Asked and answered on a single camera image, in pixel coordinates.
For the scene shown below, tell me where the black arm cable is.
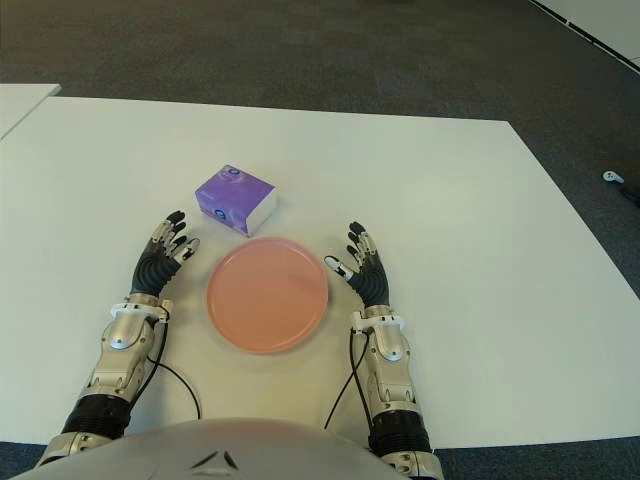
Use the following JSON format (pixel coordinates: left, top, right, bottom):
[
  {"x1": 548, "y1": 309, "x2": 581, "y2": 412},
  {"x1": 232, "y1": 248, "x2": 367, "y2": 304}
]
[
  {"x1": 130, "y1": 312, "x2": 204, "y2": 421},
  {"x1": 323, "y1": 327, "x2": 376, "y2": 431}
]

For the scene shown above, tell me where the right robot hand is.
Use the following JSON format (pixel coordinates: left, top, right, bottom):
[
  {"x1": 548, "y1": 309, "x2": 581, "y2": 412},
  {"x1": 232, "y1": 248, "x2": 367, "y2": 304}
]
[{"x1": 323, "y1": 221, "x2": 390, "y2": 307}]

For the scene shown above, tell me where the purple tissue paper pack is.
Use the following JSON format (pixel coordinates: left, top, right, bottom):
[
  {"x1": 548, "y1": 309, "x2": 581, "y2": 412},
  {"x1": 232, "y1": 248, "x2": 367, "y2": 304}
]
[{"x1": 194, "y1": 163, "x2": 279, "y2": 237}]

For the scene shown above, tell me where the white partition panel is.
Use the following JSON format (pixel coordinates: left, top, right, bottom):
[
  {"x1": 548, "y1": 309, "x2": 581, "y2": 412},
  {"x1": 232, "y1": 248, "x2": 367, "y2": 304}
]
[{"x1": 529, "y1": 0, "x2": 640, "y2": 74}]

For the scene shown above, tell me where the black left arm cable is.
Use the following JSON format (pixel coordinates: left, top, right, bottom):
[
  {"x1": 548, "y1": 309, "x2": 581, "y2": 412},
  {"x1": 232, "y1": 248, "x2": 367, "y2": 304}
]
[{"x1": 130, "y1": 312, "x2": 204, "y2": 421}]

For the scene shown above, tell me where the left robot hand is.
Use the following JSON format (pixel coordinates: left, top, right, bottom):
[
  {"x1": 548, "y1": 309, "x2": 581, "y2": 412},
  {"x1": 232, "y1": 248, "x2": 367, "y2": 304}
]
[{"x1": 130, "y1": 210, "x2": 202, "y2": 297}]

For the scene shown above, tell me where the white side table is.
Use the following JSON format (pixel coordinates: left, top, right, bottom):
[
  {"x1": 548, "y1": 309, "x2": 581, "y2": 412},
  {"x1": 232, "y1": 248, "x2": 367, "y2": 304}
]
[{"x1": 0, "y1": 82, "x2": 62, "y2": 141}]

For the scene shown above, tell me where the silver robot torso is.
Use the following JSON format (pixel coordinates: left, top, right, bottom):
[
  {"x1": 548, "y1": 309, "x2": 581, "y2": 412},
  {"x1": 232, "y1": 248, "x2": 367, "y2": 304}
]
[{"x1": 34, "y1": 417, "x2": 401, "y2": 480}]

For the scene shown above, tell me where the pink round plate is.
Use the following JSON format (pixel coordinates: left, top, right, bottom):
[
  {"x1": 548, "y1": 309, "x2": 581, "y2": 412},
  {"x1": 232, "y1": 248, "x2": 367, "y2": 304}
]
[{"x1": 206, "y1": 236, "x2": 330, "y2": 356}]

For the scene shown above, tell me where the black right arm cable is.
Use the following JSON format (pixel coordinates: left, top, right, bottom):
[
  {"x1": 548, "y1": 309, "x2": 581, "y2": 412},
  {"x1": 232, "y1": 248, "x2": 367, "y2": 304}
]
[{"x1": 323, "y1": 327, "x2": 376, "y2": 431}]

